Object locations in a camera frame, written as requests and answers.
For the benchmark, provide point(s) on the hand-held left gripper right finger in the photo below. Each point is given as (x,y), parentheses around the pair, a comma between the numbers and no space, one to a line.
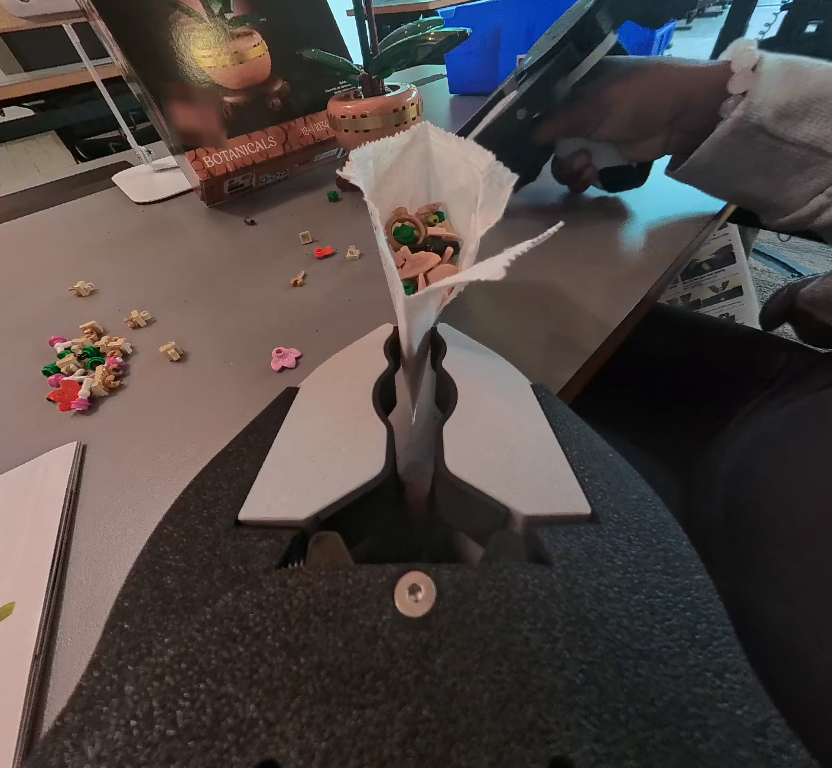
(520,456)

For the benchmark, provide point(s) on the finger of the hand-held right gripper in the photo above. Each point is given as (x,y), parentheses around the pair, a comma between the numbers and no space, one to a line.
(520,150)
(491,112)

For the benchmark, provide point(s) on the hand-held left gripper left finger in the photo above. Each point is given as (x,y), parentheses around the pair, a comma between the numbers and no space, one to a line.
(312,449)

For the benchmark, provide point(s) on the white paper bag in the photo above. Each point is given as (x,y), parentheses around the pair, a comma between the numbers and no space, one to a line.
(429,163)

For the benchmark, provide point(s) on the pink flower brick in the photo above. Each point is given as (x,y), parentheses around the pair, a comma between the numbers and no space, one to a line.
(286,358)

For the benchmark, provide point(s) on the toy brick orchid pot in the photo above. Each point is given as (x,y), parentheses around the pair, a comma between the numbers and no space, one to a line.
(374,111)

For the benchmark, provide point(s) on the red flower brick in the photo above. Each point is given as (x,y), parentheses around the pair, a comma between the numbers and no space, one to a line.
(324,252)

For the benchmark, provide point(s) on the person's right forearm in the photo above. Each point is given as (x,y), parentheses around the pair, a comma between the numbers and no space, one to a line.
(773,131)

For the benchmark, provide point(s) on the grey desk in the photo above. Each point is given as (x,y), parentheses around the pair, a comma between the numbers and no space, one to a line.
(162,404)

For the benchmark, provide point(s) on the blue plastic bin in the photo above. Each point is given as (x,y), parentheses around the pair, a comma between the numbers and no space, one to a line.
(494,46)

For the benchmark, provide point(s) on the person's dark trousers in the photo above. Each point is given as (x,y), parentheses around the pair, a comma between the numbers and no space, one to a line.
(689,456)

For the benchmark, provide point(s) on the tan bar brick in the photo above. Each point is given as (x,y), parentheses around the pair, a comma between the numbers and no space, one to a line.
(298,278)

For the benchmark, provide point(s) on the cluster of tan pink pieces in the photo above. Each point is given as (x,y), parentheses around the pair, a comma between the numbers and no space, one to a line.
(305,237)

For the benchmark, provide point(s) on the white pictogram label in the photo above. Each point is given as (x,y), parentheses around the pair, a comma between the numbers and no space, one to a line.
(715,280)

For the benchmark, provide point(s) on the pile of mixed small bricks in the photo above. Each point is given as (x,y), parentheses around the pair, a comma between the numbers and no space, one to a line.
(84,365)

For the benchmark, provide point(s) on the dark toy brick set box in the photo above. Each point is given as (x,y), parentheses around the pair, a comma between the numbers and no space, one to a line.
(214,66)

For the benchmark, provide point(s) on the orchid picture instruction booklet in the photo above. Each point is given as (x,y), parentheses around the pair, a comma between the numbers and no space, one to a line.
(26,586)

